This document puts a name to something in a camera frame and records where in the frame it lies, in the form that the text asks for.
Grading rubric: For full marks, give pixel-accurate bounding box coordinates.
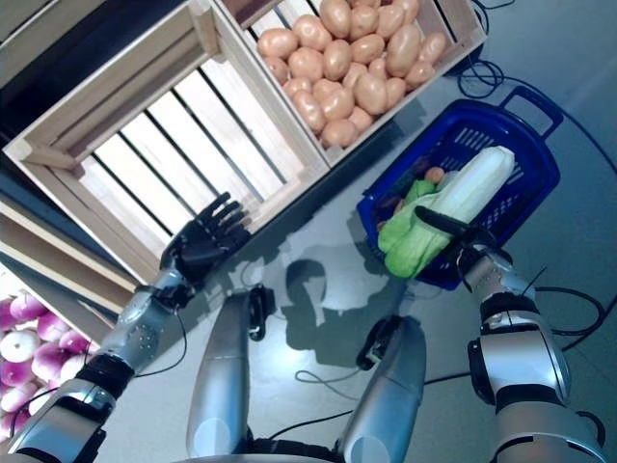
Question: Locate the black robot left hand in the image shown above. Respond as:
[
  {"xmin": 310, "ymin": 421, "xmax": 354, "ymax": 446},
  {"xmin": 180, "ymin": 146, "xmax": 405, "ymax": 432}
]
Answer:
[{"xmin": 161, "ymin": 191, "xmax": 253, "ymax": 286}]

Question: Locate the blue plastic shopping basket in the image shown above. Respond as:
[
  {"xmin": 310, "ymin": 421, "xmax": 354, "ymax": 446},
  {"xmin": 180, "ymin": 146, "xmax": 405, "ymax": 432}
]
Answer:
[{"xmin": 355, "ymin": 85, "xmax": 561, "ymax": 292}]

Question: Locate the black robot waist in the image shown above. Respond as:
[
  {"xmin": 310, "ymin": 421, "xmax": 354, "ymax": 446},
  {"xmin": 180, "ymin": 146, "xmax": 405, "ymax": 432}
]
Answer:
[{"xmin": 182, "ymin": 436, "xmax": 348, "ymax": 463}]

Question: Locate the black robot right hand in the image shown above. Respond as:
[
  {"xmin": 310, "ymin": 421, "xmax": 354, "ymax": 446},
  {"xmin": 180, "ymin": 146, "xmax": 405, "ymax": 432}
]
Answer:
[{"xmin": 414, "ymin": 204, "xmax": 512, "ymax": 271}]

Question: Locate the long black floor cable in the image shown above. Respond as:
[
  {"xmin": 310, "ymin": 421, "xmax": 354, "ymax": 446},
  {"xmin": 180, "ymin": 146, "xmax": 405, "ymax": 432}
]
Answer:
[{"xmin": 474, "ymin": 71, "xmax": 617, "ymax": 175}]

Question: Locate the thin grey floor cord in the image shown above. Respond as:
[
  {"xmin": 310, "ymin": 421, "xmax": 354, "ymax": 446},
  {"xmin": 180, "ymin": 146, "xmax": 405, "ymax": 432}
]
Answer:
[{"xmin": 294, "ymin": 368, "xmax": 358, "ymax": 401}]

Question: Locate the silver robot right leg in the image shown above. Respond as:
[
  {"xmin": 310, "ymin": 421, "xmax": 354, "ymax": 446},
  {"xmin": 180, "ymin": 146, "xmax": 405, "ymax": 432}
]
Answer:
[{"xmin": 335, "ymin": 315, "xmax": 428, "ymax": 463}]

